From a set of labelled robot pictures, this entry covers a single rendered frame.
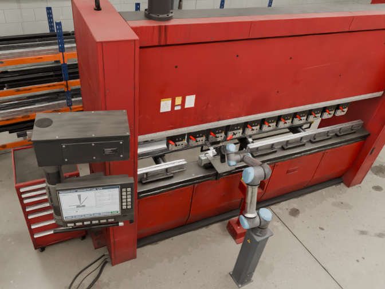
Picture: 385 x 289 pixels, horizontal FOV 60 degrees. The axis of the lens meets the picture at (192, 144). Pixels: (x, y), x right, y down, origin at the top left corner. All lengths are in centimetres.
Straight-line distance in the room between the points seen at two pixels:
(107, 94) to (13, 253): 220
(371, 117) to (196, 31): 279
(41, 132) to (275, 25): 186
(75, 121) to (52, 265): 203
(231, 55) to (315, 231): 245
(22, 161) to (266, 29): 232
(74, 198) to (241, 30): 165
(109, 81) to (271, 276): 256
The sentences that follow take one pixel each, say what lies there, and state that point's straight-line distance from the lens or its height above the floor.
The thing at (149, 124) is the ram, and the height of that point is 150.
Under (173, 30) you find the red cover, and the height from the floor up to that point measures 226.
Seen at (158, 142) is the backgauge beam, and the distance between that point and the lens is 333.
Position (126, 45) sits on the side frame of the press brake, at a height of 226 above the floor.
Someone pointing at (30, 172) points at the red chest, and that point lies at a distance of 314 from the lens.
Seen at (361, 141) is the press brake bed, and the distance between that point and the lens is 463.
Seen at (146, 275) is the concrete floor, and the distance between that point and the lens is 353.
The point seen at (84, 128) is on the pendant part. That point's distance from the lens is 191.
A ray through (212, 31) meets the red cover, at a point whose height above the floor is 223.
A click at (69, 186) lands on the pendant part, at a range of 207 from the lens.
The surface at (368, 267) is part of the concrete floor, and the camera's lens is 430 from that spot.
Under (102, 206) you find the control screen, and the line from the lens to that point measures 219.
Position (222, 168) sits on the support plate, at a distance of 312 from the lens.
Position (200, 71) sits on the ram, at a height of 192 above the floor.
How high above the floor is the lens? 307
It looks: 38 degrees down
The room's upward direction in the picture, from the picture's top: 8 degrees clockwise
